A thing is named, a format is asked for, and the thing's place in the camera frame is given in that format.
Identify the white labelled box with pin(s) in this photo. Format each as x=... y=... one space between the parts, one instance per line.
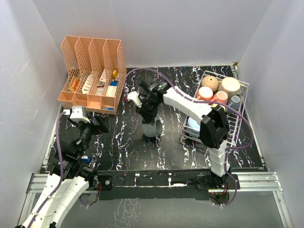
x=88 y=84

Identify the small white cup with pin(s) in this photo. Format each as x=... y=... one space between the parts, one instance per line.
x=234 y=102

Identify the white red medicine box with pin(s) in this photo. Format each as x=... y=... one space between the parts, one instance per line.
x=103 y=79

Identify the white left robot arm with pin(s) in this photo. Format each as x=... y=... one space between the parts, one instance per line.
x=68 y=175

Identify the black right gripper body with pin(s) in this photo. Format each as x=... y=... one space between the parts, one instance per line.
x=148 y=108

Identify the pink mug white inside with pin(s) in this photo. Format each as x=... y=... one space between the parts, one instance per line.
x=221 y=97

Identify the dark grey round mug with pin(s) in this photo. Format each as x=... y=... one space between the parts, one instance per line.
x=153 y=129

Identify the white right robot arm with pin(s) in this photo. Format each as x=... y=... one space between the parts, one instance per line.
x=197 y=110

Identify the blue stapler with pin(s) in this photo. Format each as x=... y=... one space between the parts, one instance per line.
x=86 y=159

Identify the pink plastic file organizer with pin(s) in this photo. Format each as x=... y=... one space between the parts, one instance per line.
x=84 y=56

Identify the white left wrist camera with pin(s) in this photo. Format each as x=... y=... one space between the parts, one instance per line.
x=77 y=114

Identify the light pink mug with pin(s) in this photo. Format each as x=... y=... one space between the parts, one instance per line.
x=204 y=93

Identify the yellow small bottle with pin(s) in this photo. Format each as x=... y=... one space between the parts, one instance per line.
x=115 y=74

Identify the light blue ceramic mug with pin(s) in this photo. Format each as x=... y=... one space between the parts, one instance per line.
x=193 y=128

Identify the white printed flat box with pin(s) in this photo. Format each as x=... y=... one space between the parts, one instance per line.
x=111 y=91

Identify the orange red packet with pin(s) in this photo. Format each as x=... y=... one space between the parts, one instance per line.
x=72 y=87

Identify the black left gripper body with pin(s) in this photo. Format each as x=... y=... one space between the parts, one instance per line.
x=88 y=129

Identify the black front mounting rail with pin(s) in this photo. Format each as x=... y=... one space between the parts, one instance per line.
x=199 y=184

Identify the white wire dish rack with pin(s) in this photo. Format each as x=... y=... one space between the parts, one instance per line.
x=219 y=125

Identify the tan glazed round mug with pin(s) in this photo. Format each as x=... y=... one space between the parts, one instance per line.
x=210 y=82

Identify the green-inside mushroom pattern mug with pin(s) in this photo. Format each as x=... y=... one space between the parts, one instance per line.
x=231 y=86

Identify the blue white small box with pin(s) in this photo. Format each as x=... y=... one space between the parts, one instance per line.
x=114 y=83

